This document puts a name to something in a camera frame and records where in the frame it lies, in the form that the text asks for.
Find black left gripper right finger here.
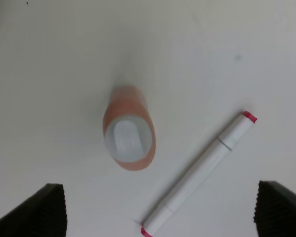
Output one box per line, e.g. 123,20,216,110
253,181,296,237

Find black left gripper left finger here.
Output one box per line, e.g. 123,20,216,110
0,183,67,237

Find white marker pink caps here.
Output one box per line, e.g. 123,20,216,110
141,111,257,237

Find pink bottle white cap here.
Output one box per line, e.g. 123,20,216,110
102,85,156,171

